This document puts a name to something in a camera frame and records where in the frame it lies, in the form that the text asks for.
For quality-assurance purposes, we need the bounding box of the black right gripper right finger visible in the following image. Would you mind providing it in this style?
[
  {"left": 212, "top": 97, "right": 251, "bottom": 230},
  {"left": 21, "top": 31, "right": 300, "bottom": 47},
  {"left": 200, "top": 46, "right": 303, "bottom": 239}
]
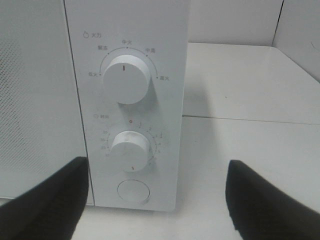
[{"left": 225, "top": 160, "right": 320, "bottom": 240}]

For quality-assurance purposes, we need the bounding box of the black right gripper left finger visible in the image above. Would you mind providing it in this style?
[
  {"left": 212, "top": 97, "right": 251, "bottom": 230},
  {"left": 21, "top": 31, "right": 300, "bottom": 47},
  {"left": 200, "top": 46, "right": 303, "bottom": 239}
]
[{"left": 0, "top": 156, "right": 89, "bottom": 240}]

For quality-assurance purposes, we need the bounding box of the white microwave door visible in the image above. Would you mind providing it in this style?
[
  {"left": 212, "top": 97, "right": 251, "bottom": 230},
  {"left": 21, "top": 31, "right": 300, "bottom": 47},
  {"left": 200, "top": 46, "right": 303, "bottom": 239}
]
[{"left": 0, "top": 0, "right": 87, "bottom": 199}]

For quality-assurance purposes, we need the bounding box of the round white door-release button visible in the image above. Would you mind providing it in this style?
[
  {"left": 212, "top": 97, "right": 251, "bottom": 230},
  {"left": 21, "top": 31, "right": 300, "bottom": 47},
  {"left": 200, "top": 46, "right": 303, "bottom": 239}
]
[{"left": 117, "top": 179, "right": 150, "bottom": 204}]

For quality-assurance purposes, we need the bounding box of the white timer knob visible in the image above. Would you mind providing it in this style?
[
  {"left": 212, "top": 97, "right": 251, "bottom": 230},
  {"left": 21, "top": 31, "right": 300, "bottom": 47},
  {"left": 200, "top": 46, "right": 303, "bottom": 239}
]
[{"left": 108, "top": 130, "right": 151, "bottom": 173}]

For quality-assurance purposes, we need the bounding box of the upper white power knob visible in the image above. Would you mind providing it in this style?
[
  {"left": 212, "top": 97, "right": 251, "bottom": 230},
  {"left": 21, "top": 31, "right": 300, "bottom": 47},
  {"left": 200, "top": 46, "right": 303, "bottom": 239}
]
[{"left": 103, "top": 54, "right": 151, "bottom": 104}]

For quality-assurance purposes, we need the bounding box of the white microwave oven body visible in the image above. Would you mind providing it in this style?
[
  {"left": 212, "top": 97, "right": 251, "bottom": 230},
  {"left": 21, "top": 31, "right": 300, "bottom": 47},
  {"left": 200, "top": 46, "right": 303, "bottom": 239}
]
[{"left": 64, "top": 0, "right": 190, "bottom": 212}]

